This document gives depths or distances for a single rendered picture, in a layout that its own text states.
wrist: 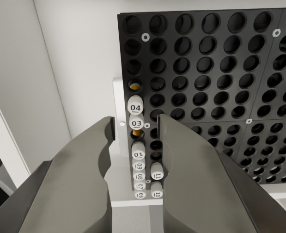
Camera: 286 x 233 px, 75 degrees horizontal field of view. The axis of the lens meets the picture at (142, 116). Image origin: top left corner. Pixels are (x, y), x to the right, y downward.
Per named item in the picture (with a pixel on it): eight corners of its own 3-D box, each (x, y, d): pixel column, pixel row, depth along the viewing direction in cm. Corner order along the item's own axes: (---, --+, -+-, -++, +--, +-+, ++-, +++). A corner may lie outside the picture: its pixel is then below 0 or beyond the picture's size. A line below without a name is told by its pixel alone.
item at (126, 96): (131, 186, 22) (131, 190, 21) (117, 14, 13) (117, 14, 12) (148, 185, 22) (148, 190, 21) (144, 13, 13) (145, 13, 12)
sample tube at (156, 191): (148, 167, 24) (151, 198, 20) (148, 159, 23) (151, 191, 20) (158, 166, 24) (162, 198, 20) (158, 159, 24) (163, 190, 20)
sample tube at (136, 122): (142, 105, 20) (144, 130, 16) (130, 105, 19) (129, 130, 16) (142, 94, 19) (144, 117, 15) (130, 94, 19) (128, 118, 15)
